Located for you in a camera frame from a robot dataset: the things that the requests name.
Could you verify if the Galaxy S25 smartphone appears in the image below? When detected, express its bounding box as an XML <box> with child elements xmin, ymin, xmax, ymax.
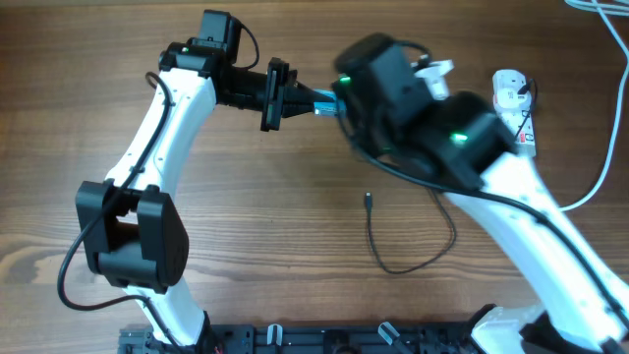
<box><xmin>314</xmin><ymin>89</ymin><xmax>346</xmax><ymax>117</ymax></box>

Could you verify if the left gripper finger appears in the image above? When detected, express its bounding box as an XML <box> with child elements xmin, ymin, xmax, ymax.
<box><xmin>294</xmin><ymin>82</ymin><xmax>319</xmax><ymax>101</ymax></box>
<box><xmin>284</xmin><ymin>101</ymin><xmax>315</xmax><ymax>118</ymax></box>

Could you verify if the white cable bundle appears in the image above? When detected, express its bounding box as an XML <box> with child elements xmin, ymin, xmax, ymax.
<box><xmin>563</xmin><ymin>0</ymin><xmax>629</xmax><ymax>18</ymax></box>

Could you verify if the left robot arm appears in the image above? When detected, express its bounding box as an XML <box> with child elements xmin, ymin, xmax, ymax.
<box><xmin>73</xmin><ymin>10</ymin><xmax>334</xmax><ymax>353</ymax></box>

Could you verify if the white power strip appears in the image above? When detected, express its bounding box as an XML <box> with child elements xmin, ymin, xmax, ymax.
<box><xmin>492</xmin><ymin>69</ymin><xmax>537</xmax><ymax>157</ymax></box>

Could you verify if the white USB charger plug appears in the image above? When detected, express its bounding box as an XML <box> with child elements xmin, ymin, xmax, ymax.
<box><xmin>492</xmin><ymin>85</ymin><xmax>533</xmax><ymax>113</ymax></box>

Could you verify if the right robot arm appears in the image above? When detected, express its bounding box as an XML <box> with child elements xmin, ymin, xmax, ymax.
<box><xmin>332</xmin><ymin>32</ymin><xmax>628</xmax><ymax>353</ymax></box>

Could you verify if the white power strip cord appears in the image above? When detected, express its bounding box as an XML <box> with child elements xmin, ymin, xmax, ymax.
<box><xmin>558</xmin><ymin>0</ymin><xmax>629</xmax><ymax>212</ymax></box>

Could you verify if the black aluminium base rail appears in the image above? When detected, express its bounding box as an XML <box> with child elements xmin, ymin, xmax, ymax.
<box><xmin>118</xmin><ymin>322</ymin><xmax>482</xmax><ymax>354</ymax></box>

